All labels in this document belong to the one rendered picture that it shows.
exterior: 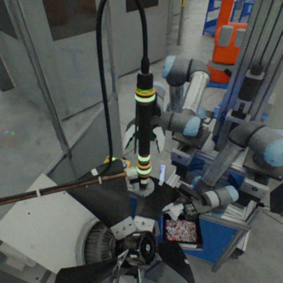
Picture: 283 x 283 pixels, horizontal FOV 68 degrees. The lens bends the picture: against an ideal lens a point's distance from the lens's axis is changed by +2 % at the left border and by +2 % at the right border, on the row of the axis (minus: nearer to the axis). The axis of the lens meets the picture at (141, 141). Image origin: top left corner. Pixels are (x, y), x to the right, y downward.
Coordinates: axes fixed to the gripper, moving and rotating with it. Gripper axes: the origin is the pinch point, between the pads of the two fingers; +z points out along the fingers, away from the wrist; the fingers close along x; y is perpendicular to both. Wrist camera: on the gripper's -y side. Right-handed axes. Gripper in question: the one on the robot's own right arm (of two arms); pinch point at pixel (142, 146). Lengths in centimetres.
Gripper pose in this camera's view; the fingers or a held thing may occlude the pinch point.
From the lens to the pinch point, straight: 55.0
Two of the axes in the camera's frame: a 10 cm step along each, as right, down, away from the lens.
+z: -1.5, 6.7, -7.3
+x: -9.9, -1.0, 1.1
